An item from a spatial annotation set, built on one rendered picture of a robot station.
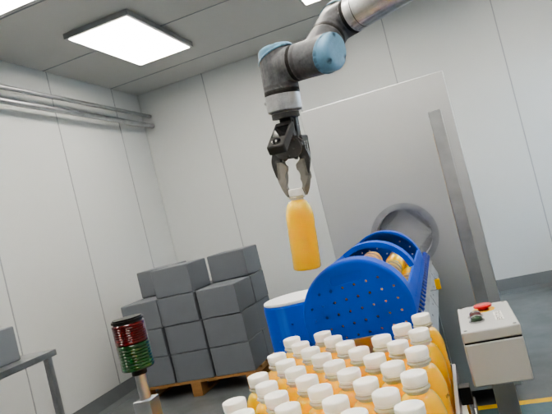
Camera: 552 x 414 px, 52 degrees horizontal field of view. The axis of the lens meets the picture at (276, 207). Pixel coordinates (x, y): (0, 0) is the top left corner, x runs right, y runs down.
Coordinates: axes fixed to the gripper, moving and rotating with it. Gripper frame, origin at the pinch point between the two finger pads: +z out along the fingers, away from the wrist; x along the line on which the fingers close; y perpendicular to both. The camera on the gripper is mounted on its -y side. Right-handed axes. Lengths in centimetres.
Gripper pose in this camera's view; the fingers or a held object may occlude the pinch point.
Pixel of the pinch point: (296, 190)
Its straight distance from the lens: 143.8
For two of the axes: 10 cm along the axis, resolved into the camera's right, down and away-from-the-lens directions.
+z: 1.7, 9.8, 0.7
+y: 3.1, -1.2, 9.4
